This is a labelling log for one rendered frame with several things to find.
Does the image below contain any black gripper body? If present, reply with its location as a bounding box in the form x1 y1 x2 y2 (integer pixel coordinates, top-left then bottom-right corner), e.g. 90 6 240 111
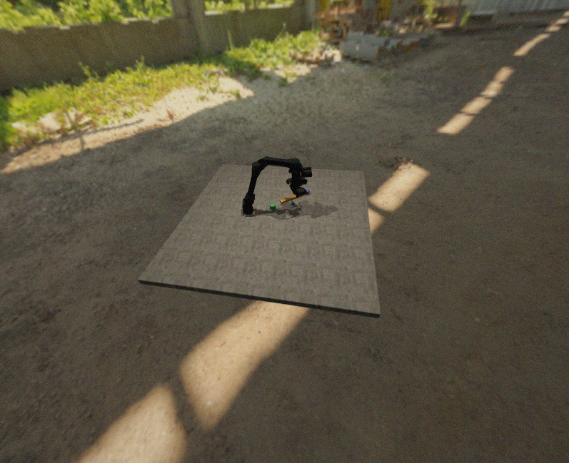
286 178 307 195

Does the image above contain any tan wooden bar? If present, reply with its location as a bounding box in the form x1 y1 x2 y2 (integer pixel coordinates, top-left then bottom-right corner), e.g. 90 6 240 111
280 194 306 204

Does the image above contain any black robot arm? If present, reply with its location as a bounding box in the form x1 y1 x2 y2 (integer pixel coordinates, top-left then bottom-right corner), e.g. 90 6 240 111
242 156 312 215

